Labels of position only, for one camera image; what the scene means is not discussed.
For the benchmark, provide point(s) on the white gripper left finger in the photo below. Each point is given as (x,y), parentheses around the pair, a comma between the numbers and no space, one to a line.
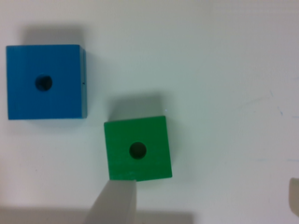
(116,204)

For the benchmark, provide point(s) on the green wooden block with hole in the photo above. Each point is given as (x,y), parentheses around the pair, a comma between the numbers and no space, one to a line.
(138,149)

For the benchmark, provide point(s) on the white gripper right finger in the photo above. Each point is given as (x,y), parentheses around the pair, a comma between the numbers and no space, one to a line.
(294,195)

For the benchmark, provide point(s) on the blue wooden block with hole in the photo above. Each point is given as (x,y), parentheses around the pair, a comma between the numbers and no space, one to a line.
(46,82)

